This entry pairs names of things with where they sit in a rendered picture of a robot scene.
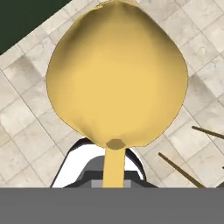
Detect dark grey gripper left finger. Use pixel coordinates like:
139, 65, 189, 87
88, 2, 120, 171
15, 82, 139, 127
62, 155, 105, 189

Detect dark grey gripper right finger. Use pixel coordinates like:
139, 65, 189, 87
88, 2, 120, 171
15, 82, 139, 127
124, 155, 160, 189

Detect yellow wooden spoon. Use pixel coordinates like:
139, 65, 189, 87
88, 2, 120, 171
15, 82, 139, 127
45, 0, 189, 189

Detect white round object black rim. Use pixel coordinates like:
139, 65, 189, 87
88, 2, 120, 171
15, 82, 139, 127
49, 136, 148, 189

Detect thin brown wooden rod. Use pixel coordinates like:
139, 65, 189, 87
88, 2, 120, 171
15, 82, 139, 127
157, 151, 207, 189
191, 125, 224, 139

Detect dark green cabinet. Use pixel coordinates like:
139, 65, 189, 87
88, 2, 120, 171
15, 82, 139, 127
0, 0, 73, 56

